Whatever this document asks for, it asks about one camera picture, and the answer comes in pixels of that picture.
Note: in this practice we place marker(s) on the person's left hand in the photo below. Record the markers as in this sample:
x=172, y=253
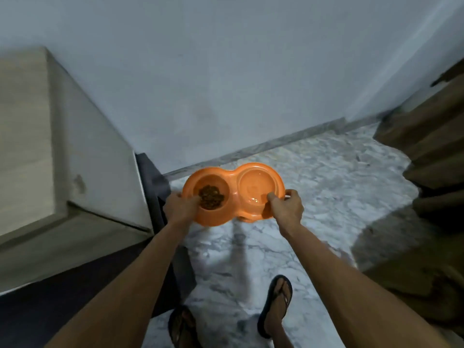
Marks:
x=179, y=210

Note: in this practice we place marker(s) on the person's right hand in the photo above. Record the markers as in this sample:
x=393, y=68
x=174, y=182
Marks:
x=288, y=210

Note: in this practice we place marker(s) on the person's right thumb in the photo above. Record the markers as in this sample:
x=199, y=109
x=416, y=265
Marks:
x=272, y=198

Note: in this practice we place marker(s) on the person's left thumb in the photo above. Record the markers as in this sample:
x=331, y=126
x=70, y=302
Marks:
x=190, y=198

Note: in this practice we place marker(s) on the orange double pet bowl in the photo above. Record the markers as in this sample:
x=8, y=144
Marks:
x=234, y=192

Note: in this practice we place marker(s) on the person's left forearm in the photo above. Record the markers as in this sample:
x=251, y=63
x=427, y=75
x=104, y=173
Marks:
x=127, y=289

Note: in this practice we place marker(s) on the person's right forearm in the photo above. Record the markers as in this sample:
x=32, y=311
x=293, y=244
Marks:
x=359, y=289

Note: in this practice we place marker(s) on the brown pet food kibble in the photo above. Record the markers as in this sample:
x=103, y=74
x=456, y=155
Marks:
x=211, y=197

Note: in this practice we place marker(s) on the black right flip-flop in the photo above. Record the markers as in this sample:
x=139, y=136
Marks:
x=273, y=304

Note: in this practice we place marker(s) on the black flip-flop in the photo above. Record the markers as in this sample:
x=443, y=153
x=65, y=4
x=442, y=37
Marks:
x=273, y=304
x=181, y=326

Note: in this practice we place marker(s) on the person's right foot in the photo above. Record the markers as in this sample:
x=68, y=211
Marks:
x=277, y=308

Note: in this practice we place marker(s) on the person's foot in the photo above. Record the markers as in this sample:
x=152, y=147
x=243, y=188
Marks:
x=185, y=328
x=277, y=308

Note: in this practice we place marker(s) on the black left flip-flop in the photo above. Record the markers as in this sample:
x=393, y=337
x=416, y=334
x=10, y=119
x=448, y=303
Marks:
x=181, y=326

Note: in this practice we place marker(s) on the person's left foot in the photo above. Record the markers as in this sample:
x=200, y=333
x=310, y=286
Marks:
x=185, y=328

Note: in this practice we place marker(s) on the dark grey cabinet base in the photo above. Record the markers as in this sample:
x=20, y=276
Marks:
x=90, y=286

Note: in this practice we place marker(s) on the light wooden cabinet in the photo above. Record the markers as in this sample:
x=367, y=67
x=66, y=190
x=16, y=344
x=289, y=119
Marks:
x=54, y=159

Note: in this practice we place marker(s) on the brown curtain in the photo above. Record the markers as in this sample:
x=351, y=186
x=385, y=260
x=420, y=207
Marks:
x=424, y=199

